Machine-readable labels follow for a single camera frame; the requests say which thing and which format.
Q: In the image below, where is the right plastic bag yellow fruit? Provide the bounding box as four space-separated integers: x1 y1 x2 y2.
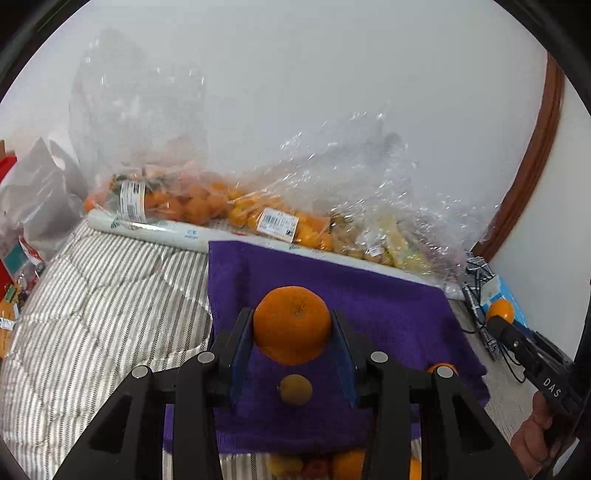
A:
327 112 499 291

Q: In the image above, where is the middle plastic bag of kumquats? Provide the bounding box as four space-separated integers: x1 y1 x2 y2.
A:
228 133 406 234

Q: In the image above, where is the red paper bag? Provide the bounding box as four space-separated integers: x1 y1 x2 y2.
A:
1 141 45 295

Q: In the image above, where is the yellow fruit at bottom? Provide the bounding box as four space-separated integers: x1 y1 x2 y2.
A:
266 454 304 478

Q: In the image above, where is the blue white tissue pack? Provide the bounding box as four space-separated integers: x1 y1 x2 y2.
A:
480 275 528 327

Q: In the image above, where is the purple knitted cloth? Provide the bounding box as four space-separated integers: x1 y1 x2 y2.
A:
163 240 491 455

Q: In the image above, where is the brown wooden door frame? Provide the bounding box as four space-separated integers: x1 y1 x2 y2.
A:
472 53 565 261

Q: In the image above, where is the large orange mandarin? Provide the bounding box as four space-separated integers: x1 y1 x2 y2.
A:
252 286 332 366

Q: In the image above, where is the person's right hand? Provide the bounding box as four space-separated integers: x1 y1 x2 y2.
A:
510 391 578 479

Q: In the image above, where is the white rolled paper tube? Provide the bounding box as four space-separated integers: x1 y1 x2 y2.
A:
87 209 465 301

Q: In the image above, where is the grey plastic bag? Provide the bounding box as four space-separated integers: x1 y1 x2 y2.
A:
1 139 88 261

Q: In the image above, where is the striped quilted blanket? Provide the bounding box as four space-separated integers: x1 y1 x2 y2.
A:
0 218 426 480

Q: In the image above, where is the small yellow-green fruit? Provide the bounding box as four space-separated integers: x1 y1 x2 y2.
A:
277 374 314 406

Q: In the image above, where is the small orange on cloth edge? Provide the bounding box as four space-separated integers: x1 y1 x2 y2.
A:
427 362 458 375

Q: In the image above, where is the left plastic bag of mandarins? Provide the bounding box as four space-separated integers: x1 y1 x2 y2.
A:
69 29 229 225

